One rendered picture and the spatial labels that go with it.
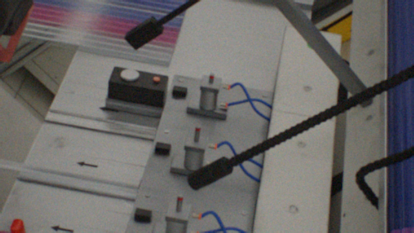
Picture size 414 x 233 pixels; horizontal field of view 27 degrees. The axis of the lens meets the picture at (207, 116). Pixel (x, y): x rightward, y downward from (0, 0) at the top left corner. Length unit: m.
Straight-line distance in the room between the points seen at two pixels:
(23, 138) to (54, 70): 0.98
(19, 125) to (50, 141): 0.54
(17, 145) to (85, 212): 0.62
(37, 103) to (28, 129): 1.03
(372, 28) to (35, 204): 0.49
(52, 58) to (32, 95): 0.17
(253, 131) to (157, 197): 0.17
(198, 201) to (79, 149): 0.21
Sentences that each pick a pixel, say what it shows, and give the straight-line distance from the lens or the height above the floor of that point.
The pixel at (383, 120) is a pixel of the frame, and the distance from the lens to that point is 0.96.
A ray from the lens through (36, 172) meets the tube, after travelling 1.08.
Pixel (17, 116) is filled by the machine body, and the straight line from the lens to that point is 1.68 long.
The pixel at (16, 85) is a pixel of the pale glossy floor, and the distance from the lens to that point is 2.68.
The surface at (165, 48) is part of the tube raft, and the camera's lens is 1.28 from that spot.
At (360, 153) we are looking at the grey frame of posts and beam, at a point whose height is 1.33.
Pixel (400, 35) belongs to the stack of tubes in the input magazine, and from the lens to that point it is 1.07.
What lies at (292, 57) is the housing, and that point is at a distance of 1.18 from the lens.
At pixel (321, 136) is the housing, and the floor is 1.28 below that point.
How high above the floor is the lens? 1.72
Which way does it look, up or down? 30 degrees down
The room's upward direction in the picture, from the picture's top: 61 degrees clockwise
